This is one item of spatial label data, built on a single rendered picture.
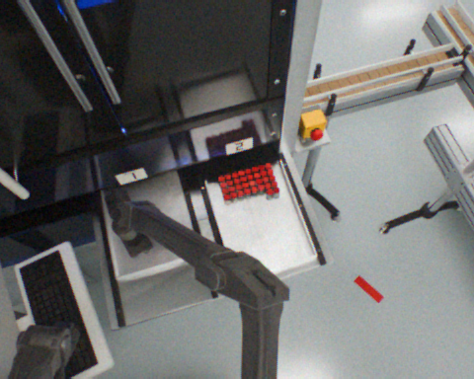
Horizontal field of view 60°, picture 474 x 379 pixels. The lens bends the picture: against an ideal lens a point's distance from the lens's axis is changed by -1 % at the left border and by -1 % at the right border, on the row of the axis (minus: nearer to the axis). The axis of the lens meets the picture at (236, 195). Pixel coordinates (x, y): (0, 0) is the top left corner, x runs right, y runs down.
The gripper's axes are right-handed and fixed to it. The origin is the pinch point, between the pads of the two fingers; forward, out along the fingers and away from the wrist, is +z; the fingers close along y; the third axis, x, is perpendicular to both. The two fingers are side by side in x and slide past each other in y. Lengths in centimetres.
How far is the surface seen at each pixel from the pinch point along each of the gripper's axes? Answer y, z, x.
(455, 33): 12, 2, -138
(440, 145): -13, 43, -130
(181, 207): 7.6, 7.1, -16.5
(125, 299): -9.4, 7.4, 12.1
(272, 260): -22.8, 7.2, -31.7
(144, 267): -5.0, 3.8, 2.5
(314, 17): 5, -52, -58
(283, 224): -15.2, 7.2, -41.3
